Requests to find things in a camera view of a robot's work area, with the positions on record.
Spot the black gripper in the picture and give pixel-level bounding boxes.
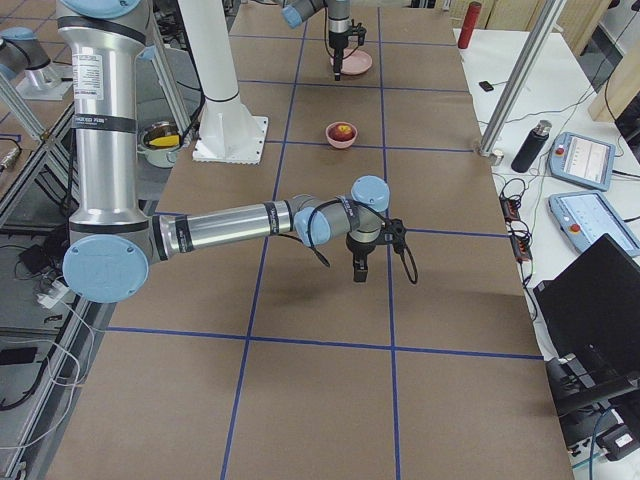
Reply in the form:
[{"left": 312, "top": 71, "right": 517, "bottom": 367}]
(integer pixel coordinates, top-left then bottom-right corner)
[
  {"left": 346, "top": 230, "right": 380, "bottom": 283},
  {"left": 328, "top": 31, "right": 348, "bottom": 81}
]

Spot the red apple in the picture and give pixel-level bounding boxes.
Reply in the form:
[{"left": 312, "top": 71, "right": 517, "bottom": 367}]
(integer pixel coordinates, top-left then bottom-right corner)
[{"left": 330, "top": 123, "right": 355, "bottom": 142}]

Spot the pink bowl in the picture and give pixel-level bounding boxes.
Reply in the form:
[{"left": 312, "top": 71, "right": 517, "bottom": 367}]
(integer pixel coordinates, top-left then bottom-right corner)
[{"left": 325, "top": 121, "right": 358, "bottom": 149}]

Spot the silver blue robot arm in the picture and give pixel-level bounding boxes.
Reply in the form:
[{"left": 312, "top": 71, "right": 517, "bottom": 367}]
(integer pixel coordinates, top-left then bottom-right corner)
[
  {"left": 281, "top": 0, "right": 353, "bottom": 81},
  {"left": 56, "top": 1, "right": 392, "bottom": 303}
]

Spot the pink plate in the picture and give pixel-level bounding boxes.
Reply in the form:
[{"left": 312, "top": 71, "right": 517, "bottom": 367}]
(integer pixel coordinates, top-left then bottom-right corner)
[{"left": 341, "top": 49, "right": 373, "bottom": 76}]

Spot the red thermos bottle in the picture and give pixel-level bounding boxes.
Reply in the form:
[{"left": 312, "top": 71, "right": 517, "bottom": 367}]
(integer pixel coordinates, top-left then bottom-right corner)
[{"left": 457, "top": 1, "right": 482, "bottom": 50}]

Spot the small black device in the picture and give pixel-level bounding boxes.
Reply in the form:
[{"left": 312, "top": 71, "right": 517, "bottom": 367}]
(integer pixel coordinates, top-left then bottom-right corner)
[{"left": 478, "top": 81, "right": 495, "bottom": 92}]

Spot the orange black usb hub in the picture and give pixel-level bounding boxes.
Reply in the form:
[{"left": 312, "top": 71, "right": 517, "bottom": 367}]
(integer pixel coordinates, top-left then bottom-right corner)
[{"left": 500, "top": 197, "right": 521, "bottom": 222}]

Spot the white enamel pot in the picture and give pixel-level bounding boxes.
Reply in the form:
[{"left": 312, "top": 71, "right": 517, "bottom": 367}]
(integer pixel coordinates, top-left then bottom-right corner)
[{"left": 137, "top": 121, "right": 182, "bottom": 169}]

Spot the black water bottle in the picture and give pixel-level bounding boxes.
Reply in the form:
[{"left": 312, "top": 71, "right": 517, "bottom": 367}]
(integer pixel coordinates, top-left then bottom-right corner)
[{"left": 510, "top": 120, "right": 552, "bottom": 173}]

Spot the lower blue teach pendant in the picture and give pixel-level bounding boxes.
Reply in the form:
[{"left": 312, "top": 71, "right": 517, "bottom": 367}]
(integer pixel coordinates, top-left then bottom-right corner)
[{"left": 548, "top": 191, "right": 639, "bottom": 257}]

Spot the blue teach pendant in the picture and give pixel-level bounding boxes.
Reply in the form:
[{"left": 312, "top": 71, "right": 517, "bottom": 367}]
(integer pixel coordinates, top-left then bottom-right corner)
[
  {"left": 548, "top": 132, "right": 616, "bottom": 191},
  {"left": 548, "top": 191, "right": 639, "bottom": 257}
]

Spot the upper blue teach pendant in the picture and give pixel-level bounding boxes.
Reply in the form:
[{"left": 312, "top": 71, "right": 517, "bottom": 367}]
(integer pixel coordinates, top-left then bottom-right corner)
[{"left": 548, "top": 132, "right": 616, "bottom": 191}]

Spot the black laptop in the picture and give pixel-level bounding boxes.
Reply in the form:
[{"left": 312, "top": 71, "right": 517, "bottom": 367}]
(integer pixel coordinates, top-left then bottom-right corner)
[{"left": 534, "top": 234, "right": 639, "bottom": 373}]

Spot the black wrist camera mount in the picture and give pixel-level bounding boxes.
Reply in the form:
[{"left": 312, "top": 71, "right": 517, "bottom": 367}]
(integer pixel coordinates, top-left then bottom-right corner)
[
  {"left": 376, "top": 219, "right": 407, "bottom": 255},
  {"left": 347, "top": 19, "right": 367, "bottom": 47}
]

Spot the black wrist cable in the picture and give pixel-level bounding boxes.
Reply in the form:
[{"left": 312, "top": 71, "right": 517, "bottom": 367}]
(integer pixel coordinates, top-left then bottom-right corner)
[{"left": 305, "top": 197, "right": 419, "bottom": 285}]

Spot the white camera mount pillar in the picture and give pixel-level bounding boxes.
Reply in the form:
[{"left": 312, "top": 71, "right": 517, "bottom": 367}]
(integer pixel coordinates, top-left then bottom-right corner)
[{"left": 178, "top": 0, "right": 268, "bottom": 164}]

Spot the aluminium frame post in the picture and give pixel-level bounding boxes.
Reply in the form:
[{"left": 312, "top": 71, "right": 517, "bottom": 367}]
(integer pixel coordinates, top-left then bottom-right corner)
[{"left": 476, "top": 0, "right": 567, "bottom": 157}]

